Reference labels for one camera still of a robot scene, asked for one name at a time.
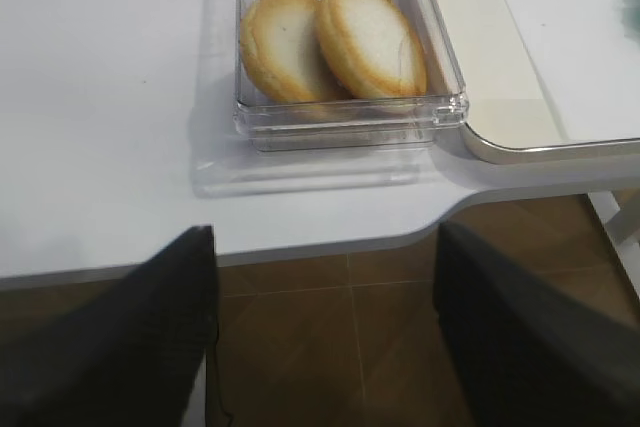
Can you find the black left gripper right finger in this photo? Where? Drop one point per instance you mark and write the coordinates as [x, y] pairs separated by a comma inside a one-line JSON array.
[[525, 353]]

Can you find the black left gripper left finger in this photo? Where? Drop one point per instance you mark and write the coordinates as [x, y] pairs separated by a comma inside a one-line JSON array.
[[129, 357]]

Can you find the white metal tray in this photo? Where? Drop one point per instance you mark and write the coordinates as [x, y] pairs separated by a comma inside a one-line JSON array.
[[510, 120]]

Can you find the white paper sheet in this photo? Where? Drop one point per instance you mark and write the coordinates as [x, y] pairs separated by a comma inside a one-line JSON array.
[[586, 56]]

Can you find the front right bun half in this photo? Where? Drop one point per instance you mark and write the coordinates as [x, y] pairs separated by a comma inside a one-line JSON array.
[[372, 49]]

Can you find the bun half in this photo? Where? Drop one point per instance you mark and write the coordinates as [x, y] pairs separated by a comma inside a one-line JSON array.
[[281, 54], [372, 49]]

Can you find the clear plastic bun container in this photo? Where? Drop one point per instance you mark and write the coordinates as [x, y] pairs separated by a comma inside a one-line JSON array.
[[244, 142]]

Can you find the front left bun half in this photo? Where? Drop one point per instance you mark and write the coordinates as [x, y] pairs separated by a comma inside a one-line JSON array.
[[281, 54]]

